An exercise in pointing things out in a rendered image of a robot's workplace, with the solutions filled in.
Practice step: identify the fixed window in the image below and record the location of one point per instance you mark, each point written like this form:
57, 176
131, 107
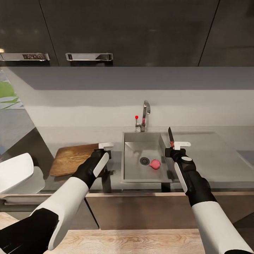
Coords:
15, 121

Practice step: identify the drop in sink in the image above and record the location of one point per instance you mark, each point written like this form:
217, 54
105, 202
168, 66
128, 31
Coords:
214, 158

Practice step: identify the vidalia onion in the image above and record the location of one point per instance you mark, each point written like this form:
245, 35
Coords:
155, 164

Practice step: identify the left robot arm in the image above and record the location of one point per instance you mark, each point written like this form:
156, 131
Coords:
49, 223

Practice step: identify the parer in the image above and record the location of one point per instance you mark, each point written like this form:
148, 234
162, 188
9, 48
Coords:
171, 137

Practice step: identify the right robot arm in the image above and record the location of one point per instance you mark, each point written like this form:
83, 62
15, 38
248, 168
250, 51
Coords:
218, 234

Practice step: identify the cutting board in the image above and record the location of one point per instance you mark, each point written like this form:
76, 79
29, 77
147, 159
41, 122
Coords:
68, 159

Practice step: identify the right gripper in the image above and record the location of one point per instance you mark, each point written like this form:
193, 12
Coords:
170, 152

